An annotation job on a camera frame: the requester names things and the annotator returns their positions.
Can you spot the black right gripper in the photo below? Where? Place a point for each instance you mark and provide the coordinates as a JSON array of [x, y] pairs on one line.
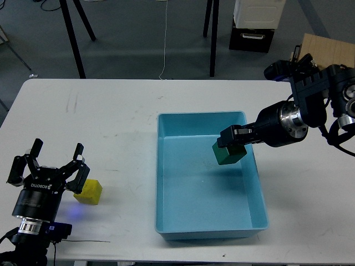
[[277, 125]]

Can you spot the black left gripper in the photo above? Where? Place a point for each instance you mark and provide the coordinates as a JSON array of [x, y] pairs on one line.
[[42, 190]]

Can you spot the green wooden block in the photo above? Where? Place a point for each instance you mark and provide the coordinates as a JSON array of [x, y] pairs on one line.
[[230, 154]]

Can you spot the yellow wooden block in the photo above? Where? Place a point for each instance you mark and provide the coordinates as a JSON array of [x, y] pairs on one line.
[[90, 194]]

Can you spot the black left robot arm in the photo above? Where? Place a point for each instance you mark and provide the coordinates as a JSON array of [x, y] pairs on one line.
[[30, 246]]

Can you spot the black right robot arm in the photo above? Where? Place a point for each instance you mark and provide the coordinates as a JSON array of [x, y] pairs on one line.
[[323, 100]]

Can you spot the light wooden box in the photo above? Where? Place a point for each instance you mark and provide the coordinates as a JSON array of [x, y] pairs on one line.
[[326, 51]]

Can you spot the light blue plastic bin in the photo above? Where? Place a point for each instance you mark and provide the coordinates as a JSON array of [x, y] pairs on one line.
[[196, 198]]

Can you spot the white plastic container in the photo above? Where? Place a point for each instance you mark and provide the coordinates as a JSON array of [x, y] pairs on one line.
[[256, 14]]

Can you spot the black table leg right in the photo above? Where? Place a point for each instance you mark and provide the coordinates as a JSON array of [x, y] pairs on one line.
[[211, 20]]

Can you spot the black table leg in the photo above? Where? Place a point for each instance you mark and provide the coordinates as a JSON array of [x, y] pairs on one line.
[[71, 32], [211, 20]]

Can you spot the black table leg left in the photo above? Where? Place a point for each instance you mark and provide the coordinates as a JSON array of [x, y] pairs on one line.
[[71, 32]]

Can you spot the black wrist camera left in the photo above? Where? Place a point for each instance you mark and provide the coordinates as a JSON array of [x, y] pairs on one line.
[[55, 231]]

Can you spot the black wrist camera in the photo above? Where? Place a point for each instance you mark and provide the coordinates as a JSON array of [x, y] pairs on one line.
[[278, 71], [55, 231]]

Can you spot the black cable tie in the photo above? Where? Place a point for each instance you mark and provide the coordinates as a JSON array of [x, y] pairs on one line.
[[93, 241]]

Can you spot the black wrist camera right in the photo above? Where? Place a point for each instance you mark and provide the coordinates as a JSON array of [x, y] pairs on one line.
[[278, 71]]

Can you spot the black box with handle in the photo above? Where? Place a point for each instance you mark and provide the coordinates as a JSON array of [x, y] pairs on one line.
[[251, 40]]

